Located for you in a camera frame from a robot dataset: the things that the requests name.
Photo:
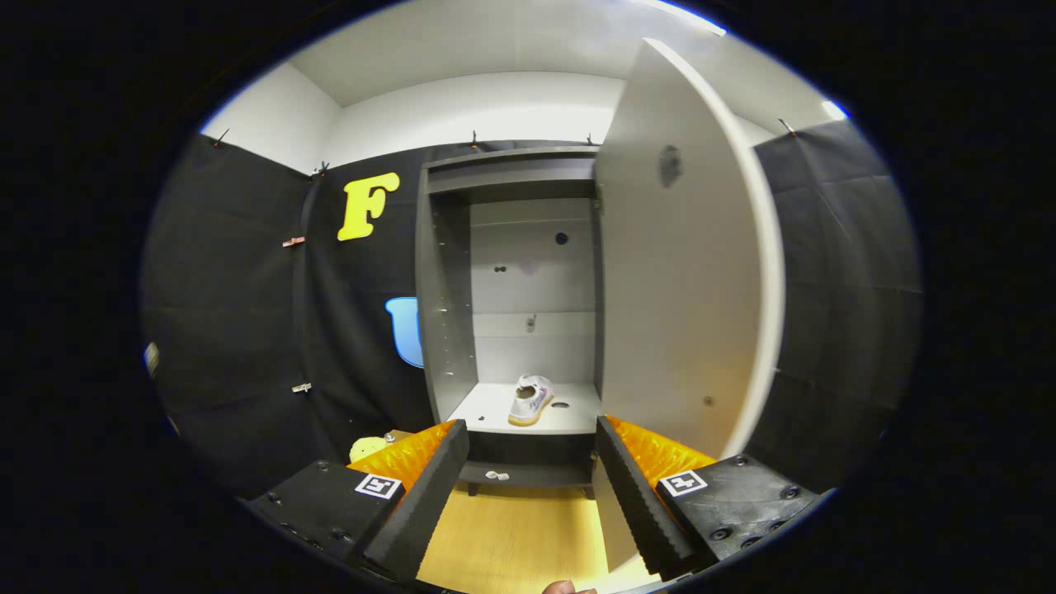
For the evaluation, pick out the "long ceiling light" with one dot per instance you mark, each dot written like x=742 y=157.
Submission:
x=689 y=15

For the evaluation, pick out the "black backdrop cloth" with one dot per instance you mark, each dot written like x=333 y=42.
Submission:
x=247 y=330

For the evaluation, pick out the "beige shoe cabinet door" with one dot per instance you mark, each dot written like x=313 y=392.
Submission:
x=685 y=313

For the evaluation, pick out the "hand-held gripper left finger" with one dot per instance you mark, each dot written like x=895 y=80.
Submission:
x=425 y=495

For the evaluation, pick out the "white shoe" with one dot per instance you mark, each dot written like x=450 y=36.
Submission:
x=530 y=400

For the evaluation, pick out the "dark grey shoe cabinet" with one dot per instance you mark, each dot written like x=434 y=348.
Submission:
x=532 y=280

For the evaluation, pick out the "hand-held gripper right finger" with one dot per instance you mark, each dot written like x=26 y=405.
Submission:
x=639 y=503

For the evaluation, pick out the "small ceiling light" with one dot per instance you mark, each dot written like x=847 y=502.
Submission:
x=834 y=110

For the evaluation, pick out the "yellow pineapple plush toy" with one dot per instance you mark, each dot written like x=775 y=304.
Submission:
x=367 y=448

